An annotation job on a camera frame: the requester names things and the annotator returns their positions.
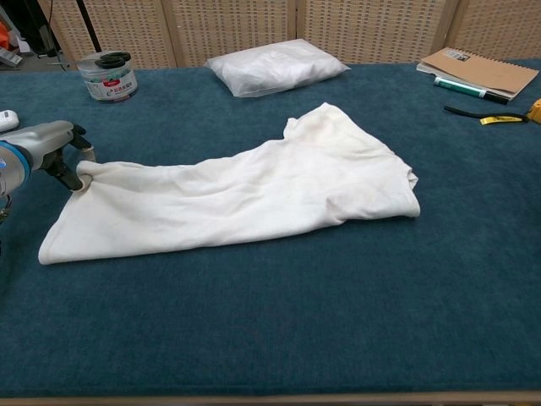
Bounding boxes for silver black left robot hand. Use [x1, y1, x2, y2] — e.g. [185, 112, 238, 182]
[0, 119, 97, 194]

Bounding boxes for white T-shirt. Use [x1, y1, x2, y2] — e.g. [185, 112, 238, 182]
[37, 101, 422, 266]

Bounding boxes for white earbuds case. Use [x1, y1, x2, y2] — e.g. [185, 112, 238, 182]
[0, 109, 20, 132]

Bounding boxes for clear plastic clip jar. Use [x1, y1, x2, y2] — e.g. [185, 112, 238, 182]
[76, 51, 139, 104]

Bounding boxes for white box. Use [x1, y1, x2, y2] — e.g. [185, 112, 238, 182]
[0, 46, 23, 69]

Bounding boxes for black tripod stand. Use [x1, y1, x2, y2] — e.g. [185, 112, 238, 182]
[75, 0, 105, 54]

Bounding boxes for woven wooden folding screen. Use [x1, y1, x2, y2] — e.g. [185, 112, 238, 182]
[37, 0, 541, 69]

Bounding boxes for white garment in plastic bag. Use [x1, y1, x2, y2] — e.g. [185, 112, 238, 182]
[204, 38, 352, 100]

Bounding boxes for teal blue table mat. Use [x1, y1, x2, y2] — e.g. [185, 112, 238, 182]
[0, 58, 541, 398]

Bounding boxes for green marker pen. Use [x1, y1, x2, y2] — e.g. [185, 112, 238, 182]
[434, 75, 511, 106]

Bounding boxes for brown spiral notebook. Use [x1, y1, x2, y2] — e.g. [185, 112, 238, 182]
[416, 47, 540, 102]

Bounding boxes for black handled scissors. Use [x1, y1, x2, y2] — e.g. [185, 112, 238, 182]
[94, 50, 133, 69]

